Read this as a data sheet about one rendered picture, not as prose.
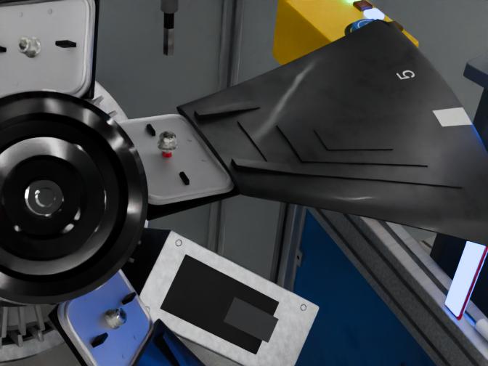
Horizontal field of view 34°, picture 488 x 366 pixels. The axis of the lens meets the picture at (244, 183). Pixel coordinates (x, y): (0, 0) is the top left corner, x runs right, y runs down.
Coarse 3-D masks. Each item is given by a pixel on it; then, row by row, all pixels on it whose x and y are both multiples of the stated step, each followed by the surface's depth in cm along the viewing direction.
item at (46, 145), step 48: (0, 96) 43; (48, 96) 43; (0, 144) 43; (48, 144) 44; (96, 144) 45; (0, 192) 42; (96, 192) 44; (144, 192) 45; (0, 240) 42; (48, 240) 43; (96, 240) 45; (0, 288) 42; (48, 288) 43; (96, 288) 44
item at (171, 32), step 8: (160, 0) 45; (168, 0) 45; (176, 0) 45; (160, 8) 46; (168, 8) 45; (176, 8) 45; (168, 16) 46; (168, 24) 46; (168, 32) 46; (168, 40) 47; (168, 48) 47
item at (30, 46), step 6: (24, 36) 49; (18, 42) 49; (24, 42) 49; (30, 42) 49; (36, 42) 49; (18, 48) 49; (24, 48) 49; (30, 48) 49; (36, 48) 49; (30, 54) 49; (36, 54) 49
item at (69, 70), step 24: (48, 0) 49; (72, 0) 49; (0, 24) 51; (24, 24) 50; (48, 24) 49; (72, 24) 48; (48, 48) 49; (72, 48) 48; (0, 72) 51; (24, 72) 50; (48, 72) 49; (72, 72) 48
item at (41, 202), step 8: (32, 184) 43; (40, 184) 43; (48, 184) 44; (56, 184) 44; (32, 192) 43; (40, 192) 43; (48, 192) 43; (56, 192) 44; (32, 200) 43; (40, 200) 43; (48, 200) 43; (56, 200) 44; (32, 208) 43; (40, 208) 43; (48, 208) 43; (56, 208) 44
